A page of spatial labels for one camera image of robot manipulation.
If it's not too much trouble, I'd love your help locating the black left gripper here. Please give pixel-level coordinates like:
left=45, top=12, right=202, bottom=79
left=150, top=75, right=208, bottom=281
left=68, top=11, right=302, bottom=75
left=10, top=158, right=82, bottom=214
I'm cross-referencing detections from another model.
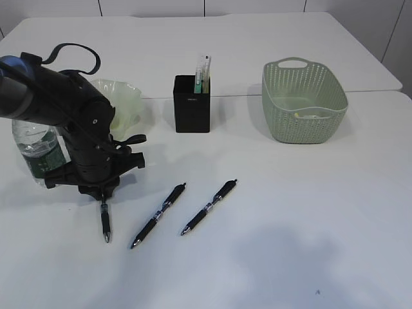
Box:
left=44, top=141, right=145, bottom=200

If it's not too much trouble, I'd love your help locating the black gel pen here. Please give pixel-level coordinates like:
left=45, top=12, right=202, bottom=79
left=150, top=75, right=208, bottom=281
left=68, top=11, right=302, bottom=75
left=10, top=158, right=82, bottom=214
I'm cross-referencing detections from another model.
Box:
left=130, top=183, right=186, bottom=250
left=180, top=179, right=238, bottom=236

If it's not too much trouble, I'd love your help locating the clear plastic water bottle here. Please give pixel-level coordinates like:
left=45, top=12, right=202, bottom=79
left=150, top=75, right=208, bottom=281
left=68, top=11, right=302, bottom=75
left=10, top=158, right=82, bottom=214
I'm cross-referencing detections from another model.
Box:
left=12, top=120, right=67, bottom=187

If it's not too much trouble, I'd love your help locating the mint green pen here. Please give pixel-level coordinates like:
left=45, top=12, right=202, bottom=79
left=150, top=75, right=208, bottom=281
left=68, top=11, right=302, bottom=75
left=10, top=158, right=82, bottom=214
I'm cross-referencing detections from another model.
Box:
left=194, top=76, right=202, bottom=93

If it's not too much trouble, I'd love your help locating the yellow utility knife pen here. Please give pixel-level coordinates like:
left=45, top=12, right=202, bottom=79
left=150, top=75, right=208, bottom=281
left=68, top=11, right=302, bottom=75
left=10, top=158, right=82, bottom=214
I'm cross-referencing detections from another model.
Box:
left=202, top=77, right=210, bottom=93

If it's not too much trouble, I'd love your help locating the clear plastic ruler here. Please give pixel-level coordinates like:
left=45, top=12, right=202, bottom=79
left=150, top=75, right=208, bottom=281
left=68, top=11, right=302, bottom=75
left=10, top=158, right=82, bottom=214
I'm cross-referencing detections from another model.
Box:
left=194, top=54, right=211, bottom=83

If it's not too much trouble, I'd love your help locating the yellow packaging paper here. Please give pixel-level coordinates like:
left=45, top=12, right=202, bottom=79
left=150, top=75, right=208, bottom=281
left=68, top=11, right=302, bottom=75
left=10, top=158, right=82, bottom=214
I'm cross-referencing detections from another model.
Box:
left=294, top=109, right=331, bottom=119

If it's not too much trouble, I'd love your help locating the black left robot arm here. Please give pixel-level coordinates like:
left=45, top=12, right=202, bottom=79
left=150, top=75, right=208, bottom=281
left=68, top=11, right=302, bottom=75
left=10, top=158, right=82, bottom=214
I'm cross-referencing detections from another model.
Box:
left=1, top=53, right=147, bottom=201

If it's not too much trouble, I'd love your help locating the pale green glass plate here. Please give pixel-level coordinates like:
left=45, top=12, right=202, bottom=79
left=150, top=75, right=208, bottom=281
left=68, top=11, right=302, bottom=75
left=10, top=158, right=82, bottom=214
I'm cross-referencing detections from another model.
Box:
left=91, top=79, right=143, bottom=140

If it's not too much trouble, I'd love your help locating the black square pen holder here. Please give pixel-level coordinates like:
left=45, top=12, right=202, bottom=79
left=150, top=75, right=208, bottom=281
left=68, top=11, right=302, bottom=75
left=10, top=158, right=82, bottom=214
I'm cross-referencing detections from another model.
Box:
left=173, top=75, right=211, bottom=133

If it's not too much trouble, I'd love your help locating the grey-green woven plastic basket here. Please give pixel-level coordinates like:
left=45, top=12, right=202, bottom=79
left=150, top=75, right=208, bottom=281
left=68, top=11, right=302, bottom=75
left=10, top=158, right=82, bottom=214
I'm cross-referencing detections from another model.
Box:
left=261, top=57, right=348, bottom=144

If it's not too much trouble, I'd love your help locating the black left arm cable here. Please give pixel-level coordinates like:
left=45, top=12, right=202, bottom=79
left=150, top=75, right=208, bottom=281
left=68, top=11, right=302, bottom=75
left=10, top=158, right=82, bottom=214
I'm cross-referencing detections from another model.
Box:
left=0, top=43, right=147, bottom=152

